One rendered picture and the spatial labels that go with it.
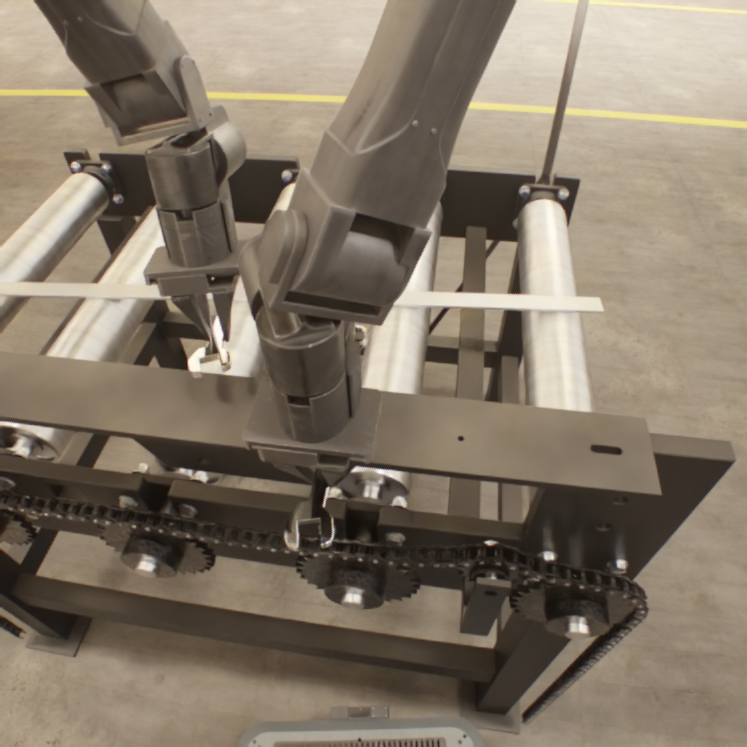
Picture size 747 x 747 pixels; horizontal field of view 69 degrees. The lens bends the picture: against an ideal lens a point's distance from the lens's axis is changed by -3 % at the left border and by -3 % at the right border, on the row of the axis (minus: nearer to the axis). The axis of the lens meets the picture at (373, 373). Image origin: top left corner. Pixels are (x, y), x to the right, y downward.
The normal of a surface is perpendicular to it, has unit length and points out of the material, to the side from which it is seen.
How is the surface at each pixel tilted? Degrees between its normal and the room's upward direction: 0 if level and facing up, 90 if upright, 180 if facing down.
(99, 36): 111
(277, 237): 63
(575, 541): 90
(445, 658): 0
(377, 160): 84
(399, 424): 0
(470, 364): 0
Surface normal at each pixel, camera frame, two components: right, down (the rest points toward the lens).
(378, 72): -0.81, -0.09
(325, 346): 0.61, 0.58
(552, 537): -0.15, 0.74
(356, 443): -0.02, -0.66
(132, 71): -0.01, 0.93
